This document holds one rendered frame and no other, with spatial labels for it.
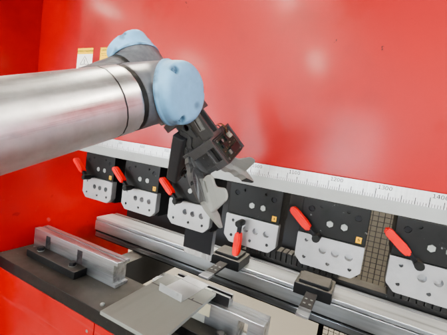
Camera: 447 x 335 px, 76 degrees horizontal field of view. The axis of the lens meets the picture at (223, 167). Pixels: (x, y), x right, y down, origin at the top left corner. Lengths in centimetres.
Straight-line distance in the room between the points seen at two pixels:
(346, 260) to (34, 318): 110
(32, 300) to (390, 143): 127
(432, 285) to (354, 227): 18
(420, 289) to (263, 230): 35
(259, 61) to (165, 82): 51
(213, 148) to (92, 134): 24
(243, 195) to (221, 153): 33
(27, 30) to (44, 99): 121
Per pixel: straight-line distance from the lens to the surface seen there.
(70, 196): 162
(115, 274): 117
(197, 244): 92
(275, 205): 76
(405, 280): 76
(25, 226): 155
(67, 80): 29
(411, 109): 73
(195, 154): 50
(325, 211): 73
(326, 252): 75
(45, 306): 129
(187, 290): 92
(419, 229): 74
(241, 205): 79
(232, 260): 110
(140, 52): 51
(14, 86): 28
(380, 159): 72
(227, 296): 92
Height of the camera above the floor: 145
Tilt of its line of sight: 5 degrees down
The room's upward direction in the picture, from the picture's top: 8 degrees clockwise
